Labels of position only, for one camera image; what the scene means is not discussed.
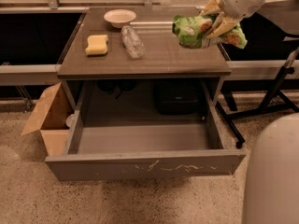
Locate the grey open drawer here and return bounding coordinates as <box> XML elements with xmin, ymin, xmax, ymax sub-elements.
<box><xmin>46</xmin><ymin>80</ymin><xmax>246</xmax><ymax>181</ymax></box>

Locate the clear plastic water bottle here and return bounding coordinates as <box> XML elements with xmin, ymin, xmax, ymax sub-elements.
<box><xmin>121</xmin><ymin>25</ymin><xmax>145</xmax><ymax>59</ymax></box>

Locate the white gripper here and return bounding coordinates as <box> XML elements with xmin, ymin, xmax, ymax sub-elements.
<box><xmin>200</xmin><ymin>0</ymin><xmax>265</xmax><ymax>39</ymax></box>

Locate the yellow sponge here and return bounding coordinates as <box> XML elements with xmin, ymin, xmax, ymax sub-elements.
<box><xmin>85</xmin><ymin>35</ymin><xmax>108</xmax><ymax>56</ymax></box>

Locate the black stand frame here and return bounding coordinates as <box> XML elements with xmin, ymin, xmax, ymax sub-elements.
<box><xmin>216</xmin><ymin>48</ymin><xmax>299</xmax><ymax>148</ymax></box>

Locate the white bowl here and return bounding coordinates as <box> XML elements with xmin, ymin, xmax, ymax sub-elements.
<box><xmin>104</xmin><ymin>9</ymin><xmax>136</xmax><ymax>29</ymax></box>

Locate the cardboard box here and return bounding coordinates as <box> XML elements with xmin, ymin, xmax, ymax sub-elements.
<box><xmin>21</xmin><ymin>83</ymin><xmax>73</xmax><ymax>156</ymax></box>

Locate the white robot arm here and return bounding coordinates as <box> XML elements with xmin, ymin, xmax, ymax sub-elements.
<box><xmin>202</xmin><ymin>0</ymin><xmax>299</xmax><ymax>224</ymax></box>

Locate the grey counter cabinet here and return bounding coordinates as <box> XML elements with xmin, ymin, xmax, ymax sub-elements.
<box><xmin>58</xmin><ymin>7</ymin><xmax>230</xmax><ymax>103</ymax></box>

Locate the green rice chip bag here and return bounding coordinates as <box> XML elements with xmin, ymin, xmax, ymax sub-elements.
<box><xmin>172</xmin><ymin>15</ymin><xmax>247</xmax><ymax>49</ymax></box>

